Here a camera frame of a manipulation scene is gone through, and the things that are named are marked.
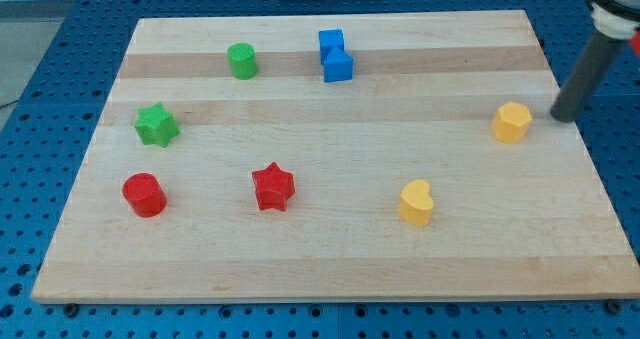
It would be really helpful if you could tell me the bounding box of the green cylinder block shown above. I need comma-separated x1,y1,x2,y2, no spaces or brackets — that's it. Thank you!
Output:
227,43,258,80

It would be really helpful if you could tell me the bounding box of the yellow hexagon block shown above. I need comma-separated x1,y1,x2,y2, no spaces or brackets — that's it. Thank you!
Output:
491,102,533,144

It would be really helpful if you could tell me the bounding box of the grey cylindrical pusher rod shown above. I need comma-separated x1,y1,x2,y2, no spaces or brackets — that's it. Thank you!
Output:
550,30,627,123

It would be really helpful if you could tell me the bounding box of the red cylinder block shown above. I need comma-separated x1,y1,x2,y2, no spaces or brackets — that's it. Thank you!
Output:
122,173,167,218

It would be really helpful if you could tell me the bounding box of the green star block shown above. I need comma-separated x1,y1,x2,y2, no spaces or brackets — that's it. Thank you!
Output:
134,102,180,148

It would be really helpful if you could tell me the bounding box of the blue cube block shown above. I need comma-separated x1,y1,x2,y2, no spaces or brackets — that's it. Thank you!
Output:
318,29,344,64

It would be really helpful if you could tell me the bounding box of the yellow heart block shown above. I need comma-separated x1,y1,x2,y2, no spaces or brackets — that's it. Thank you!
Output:
397,179,434,226

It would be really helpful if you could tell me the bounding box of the red star block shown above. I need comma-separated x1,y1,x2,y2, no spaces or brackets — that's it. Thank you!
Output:
251,162,295,212

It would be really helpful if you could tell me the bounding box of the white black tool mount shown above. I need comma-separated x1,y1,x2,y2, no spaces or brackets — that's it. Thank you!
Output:
586,0,639,40

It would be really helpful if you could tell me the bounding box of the wooden board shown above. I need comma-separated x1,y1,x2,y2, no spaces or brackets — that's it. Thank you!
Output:
32,10,639,304

